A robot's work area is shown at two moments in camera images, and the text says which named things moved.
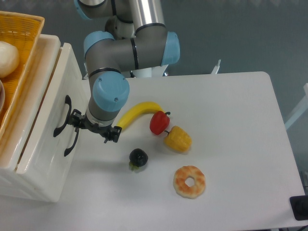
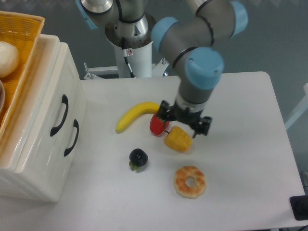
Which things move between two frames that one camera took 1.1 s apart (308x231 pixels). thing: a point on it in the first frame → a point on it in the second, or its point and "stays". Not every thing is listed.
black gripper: x=77 y=120 → x=186 y=116
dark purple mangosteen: x=137 y=157 stays
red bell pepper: x=159 y=121 stays
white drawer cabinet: x=39 y=147 stays
